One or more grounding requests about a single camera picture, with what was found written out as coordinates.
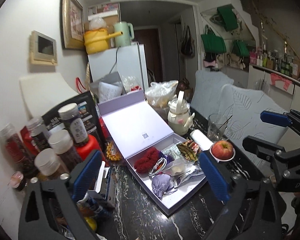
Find silver foil snack bag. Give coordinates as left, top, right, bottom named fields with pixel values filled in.
left=167, top=145, right=204, bottom=189

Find colourful shrimp snack bag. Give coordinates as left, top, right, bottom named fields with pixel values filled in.
left=177, top=140, right=202, bottom=162

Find clear zip plastic bag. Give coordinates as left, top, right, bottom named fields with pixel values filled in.
left=162, top=158, right=194, bottom=177

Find purple satin sachet with tassel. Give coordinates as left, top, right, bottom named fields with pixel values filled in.
left=149, top=158, right=175, bottom=199

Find white charging cable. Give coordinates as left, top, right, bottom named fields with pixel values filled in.
left=148, top=157, right=168, bottom=177

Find red fluffy soft toy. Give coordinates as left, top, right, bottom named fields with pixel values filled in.
left=134, top=147, right=162, bottom=174

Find blue white medicine box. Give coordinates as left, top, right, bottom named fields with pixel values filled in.
left=88, top=161, right=117, bottom=209

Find white cabinet counter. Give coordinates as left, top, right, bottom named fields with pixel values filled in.
left=248, top=65, right=300, bottom=111

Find red plastic container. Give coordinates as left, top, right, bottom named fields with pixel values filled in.
left=75, top=134, right=106, bottom=161

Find small metal bowl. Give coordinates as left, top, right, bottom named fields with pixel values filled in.
left=209, top=147, right=236, bottom=162

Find red apple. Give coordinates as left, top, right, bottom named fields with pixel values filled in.
left=212, top=140, right=234, bottom=155

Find white rolled towel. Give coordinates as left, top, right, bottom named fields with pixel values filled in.
left=190, top=129, right=213, bottom=151

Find yellow lemon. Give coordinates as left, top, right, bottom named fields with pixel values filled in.
left=85, top=217, right=97, bottom=232

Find lavender open gift box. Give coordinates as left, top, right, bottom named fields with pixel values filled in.
left=98, top=90, right=206, bottom=216

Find glass mug with stirrer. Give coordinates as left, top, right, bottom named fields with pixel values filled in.
left=207, top=114, right=233, bottom=142

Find dark jar white lid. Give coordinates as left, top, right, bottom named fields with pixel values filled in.
left=58, top=103, right=89, bottom=146

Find black snack pouch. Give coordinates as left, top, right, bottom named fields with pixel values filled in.
left=42, top=92, right=105, bottom=146

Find green tote bag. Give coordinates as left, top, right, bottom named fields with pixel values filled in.
left=201, top=24, right=226, bottom=54

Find plastic bag of food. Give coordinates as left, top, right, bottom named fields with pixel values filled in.
left=145, top=80, right=179, bottom=108

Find white refrigerator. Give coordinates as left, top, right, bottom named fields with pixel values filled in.
left=88, top=44, right=149, bottom=89

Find yellow pot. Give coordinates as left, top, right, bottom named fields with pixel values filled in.
left=83, top=28, right=122, bottom=55

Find light green kettle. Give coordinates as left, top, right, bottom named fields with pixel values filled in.
left=114, top=22, right=134, bottom=47

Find brown entrance door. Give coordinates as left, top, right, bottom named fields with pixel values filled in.
left=134, top=29, right=163, bottom=82

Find wall intercom panel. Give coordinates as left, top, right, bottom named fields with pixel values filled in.
left=29, top=30, right=58, bottom=66

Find framed wall picture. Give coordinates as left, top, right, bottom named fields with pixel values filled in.
left=61, top=0, right=84, bottom=50

